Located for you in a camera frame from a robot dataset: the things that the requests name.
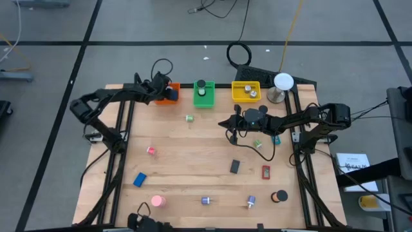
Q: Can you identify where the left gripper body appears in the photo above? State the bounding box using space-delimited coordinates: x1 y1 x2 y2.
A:
149 72 171 101

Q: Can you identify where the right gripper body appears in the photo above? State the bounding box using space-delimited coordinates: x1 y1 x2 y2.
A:
229 104 246 144

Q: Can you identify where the black digital display case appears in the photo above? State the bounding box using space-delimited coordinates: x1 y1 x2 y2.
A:
229 159 241 175

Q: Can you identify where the white sand hourglass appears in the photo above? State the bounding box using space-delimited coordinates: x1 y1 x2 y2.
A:
196 79 207 97

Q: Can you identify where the orange plastic basket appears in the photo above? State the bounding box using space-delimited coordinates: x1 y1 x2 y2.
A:
153 82 181 106

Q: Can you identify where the yellow plastic basket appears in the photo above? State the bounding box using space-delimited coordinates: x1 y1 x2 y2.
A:
231 81 261 104

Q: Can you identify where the green plastic basket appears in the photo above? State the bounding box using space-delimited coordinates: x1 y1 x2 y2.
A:
192 80 216 109

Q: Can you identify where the black perforated panel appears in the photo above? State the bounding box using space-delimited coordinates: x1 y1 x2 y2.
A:
234 64 318 88

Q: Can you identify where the white bulb lamp metal base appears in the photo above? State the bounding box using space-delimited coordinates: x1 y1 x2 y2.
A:
266 72 295 104

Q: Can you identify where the orange sand hourglass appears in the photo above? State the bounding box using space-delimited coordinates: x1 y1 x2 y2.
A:
270 189 289 204

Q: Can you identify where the pink hourglass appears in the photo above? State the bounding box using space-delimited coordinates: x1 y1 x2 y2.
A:
150 195 167 208

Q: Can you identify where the white paper sheet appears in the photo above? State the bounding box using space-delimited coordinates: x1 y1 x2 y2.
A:
334 153 380 193

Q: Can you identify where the grey floor platform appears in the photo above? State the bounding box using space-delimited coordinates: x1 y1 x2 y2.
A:
0 70 35 83
12 0 71 8

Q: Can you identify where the yellow white container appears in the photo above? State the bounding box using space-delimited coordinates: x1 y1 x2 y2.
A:
358 195 380 213

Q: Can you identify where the black floor object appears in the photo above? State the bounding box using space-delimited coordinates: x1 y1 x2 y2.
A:
0 100 14 128

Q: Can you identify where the grey equipment cart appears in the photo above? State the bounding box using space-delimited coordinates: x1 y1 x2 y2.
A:
382 86 412 232

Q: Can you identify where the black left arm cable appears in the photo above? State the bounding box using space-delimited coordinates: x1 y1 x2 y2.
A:
150 58 174 83

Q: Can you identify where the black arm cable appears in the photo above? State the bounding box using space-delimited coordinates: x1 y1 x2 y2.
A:
150 58 174 83
225 127 278 162

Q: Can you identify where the black aluminium table frame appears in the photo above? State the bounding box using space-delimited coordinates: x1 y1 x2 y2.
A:
72 72 348 232

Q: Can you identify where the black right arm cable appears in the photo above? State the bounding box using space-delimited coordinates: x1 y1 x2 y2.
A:
225 127 278 162

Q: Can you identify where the coiled black cable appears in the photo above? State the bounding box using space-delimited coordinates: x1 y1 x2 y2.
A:
226 0 252 69

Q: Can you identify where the thin black floor cable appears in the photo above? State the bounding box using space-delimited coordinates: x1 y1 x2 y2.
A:
187 0 239 19

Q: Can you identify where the yellow cable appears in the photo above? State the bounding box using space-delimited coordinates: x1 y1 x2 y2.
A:
278 0 304 73

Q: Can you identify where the black device with cable loop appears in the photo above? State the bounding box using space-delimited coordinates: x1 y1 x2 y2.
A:
127 202 173 232

